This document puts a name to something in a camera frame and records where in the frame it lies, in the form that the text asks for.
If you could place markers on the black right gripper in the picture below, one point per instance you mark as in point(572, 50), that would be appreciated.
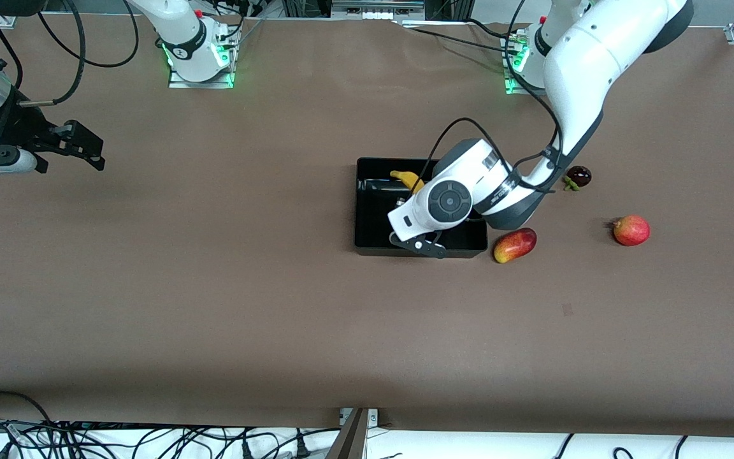
point(18, 125)

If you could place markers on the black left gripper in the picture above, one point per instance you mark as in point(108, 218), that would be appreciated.
point(399, 202)

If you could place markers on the black plastic rectangular box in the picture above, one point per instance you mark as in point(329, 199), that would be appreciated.
point(373, 223)

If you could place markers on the yellow banana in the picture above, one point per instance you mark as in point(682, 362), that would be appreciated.
point(408, 180)

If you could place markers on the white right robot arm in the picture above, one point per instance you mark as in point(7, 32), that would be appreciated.
point(182, 32)

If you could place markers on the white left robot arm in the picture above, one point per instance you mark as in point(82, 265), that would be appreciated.
point(583, 70)

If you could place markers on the red apple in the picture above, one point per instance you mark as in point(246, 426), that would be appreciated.
point(632, 230)

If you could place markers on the red yellow mango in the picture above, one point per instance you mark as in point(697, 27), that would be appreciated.
point(514, 245)

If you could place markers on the dark purple mangosteen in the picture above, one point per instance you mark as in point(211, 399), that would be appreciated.
point(578, 176)

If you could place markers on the brown table cover sheet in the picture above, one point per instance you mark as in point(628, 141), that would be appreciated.
point(246, 287)

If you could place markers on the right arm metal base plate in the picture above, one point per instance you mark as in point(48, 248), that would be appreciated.
point(179, 81)

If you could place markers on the silver metal mounting bracket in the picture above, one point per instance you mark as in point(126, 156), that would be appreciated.
point(373, 417)

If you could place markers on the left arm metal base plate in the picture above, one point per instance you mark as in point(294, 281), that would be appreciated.
point(512, 83)

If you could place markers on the aluminium profile post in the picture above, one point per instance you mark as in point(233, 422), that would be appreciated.
point(349, 440)

